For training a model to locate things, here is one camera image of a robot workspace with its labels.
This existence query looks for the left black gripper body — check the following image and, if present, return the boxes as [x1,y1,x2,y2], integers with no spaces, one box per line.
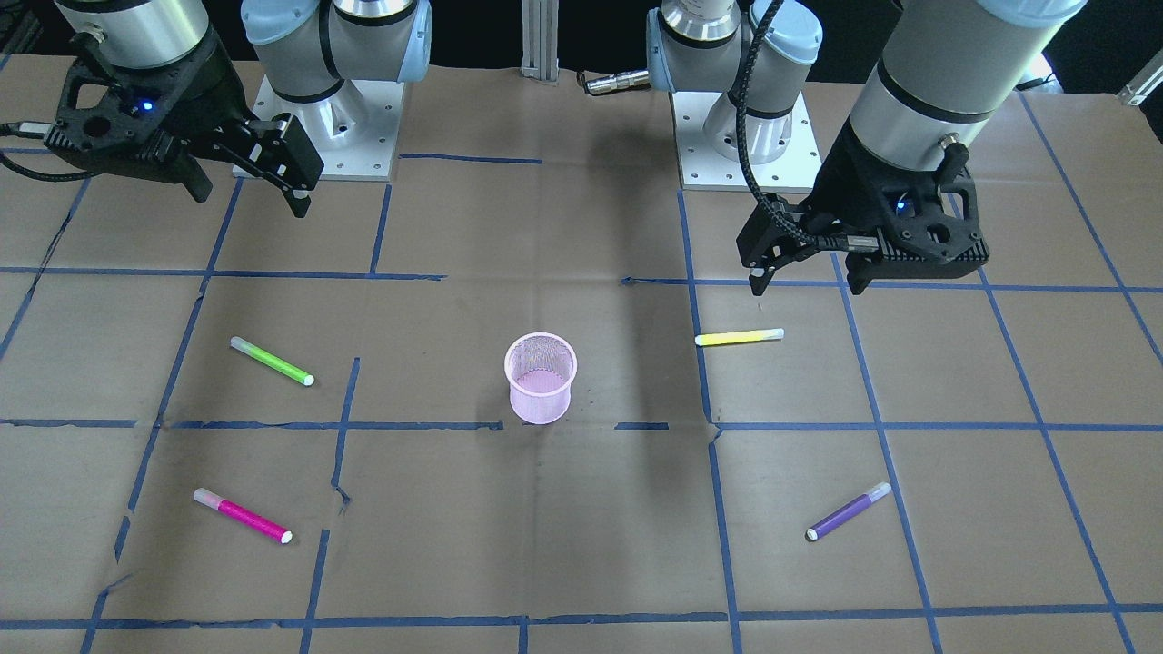
[795,123,989,280]

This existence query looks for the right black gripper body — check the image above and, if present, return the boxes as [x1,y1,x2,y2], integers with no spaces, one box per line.
[43,28,261,183]

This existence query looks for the purple marker pen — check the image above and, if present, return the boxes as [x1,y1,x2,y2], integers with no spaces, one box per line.
[802,481,893,543]

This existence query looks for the pink marker pen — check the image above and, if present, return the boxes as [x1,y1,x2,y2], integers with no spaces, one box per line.
[193,488,293,545]

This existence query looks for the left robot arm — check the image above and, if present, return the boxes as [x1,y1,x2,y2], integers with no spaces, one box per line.
[647,1,1080,296]

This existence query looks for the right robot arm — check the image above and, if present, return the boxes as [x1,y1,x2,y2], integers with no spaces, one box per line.
[43,1,431,218]

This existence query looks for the pink mesh cup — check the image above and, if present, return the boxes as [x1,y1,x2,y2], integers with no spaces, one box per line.
[504,332,578,425]

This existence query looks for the yellow marker pen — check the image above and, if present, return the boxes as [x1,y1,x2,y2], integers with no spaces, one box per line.
[694,328,785,347]

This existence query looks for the green marker pen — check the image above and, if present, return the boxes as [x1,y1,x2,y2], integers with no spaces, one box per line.
[229,336,315,388]

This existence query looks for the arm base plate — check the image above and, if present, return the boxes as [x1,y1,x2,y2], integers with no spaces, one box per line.
[254,78,408,183]
[671,92,821,193]

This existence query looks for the aluminium frame post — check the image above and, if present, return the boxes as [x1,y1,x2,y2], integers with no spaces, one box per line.
[520,0,561,85]

